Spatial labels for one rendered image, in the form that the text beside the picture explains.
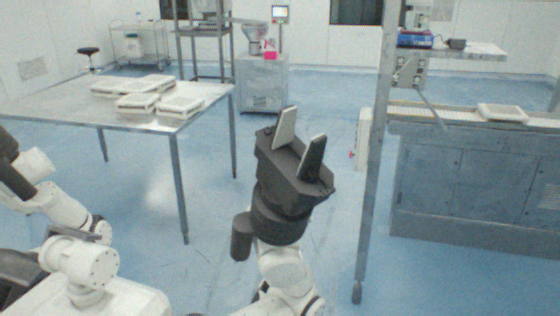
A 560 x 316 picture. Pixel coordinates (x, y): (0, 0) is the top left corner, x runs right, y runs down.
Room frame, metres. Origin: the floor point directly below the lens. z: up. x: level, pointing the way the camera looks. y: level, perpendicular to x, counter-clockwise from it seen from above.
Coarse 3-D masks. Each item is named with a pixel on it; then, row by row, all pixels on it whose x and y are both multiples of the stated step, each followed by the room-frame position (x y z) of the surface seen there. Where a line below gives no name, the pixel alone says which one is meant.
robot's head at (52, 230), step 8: (48, 224) 0.52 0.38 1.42; (56, 224) 0.53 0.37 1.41; (64, 224) 0.54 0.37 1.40; (48, 232) 0.51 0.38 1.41; (56, 232) 0.53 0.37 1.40; (64, 232) 0.51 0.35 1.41; (72, 232) 0.50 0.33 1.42; (80, 232) 0.53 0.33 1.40; (88, 232) 0.52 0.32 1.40; (48, 240) 0.50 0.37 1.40; (88, 240) 0.49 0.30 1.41; (96, 240) 0.51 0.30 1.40; (40, 256) 0.48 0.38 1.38; (40, 264) 0.48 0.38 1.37
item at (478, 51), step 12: (396, 48) 2.31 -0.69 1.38; (408, 48) 2.31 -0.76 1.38; (420, 48) 2.31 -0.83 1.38; (432, 48) 2.31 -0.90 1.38; (444, 48) 2.31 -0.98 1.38; (468, 48) 2.32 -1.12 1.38; (480, 48) 2.32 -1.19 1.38; (492, 48) 2.32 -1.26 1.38; (480, 60) 2.17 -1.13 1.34; (492, 60) 2.16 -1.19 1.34; (504, 60) 2.14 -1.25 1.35
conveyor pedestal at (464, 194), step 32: (416, 160) 2.31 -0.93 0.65; (448, 160) 2.26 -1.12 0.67; (480, 160) 2.22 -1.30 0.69; (512, 160) 2.17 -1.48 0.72; (544, 160) 2.13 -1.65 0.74; (416, 192) 2.30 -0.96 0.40; (448, 192) 2.25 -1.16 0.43; (480, 192) 2.20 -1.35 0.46; (512, 192) 2.16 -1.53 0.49; (544, 192) 2.11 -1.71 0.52; (416, 224) 2.30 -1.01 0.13; (448, 224) 2.25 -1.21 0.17; (480, 224) 2.18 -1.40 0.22; (512, 224) 2.14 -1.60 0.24; (544, 224) 2.09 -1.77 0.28; (544, 256) 2.08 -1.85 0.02
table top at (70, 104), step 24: (48, 96) 2.95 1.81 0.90; (72, 96) 2.94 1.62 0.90; (96, 96) 2.94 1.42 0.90; (168, 96) 2.93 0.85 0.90; (192, 96) 2.93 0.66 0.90; (216, 96) 2.93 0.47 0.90; (24, 120) 2.49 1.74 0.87; (48, 120) 2.44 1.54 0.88; (72, 120) 2.41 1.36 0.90; (96, 120) 2.40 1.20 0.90; (120, 120) 2.40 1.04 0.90; (144, 120) 2.40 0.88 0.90; (168, 120) 2.40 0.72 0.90; (192, 120) 2.45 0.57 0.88
